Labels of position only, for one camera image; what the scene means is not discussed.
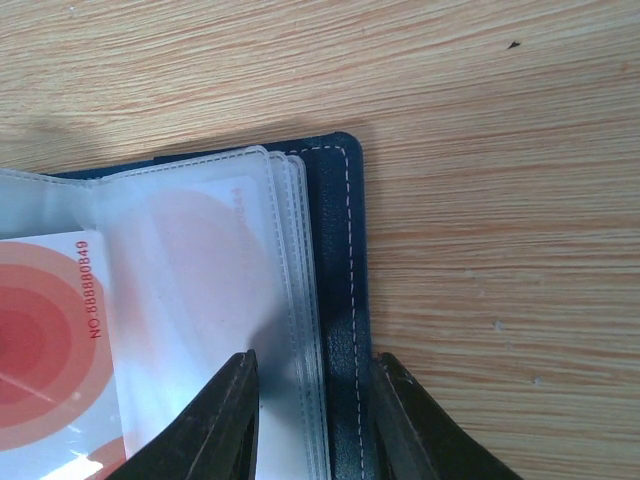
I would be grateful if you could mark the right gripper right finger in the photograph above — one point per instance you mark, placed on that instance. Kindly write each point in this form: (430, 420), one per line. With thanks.
(415, 438)

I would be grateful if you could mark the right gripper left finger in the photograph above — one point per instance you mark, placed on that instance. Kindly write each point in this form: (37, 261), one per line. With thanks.
(214, 437)

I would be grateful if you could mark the red circle card front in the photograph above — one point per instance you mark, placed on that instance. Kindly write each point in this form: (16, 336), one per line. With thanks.
(60, 416)

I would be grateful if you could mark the red circle card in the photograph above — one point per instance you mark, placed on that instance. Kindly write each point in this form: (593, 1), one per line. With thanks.
(60, 416)
(212, 239)

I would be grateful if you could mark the dark blue card holder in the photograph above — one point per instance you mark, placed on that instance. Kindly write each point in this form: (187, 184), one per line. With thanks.
(312, 351)

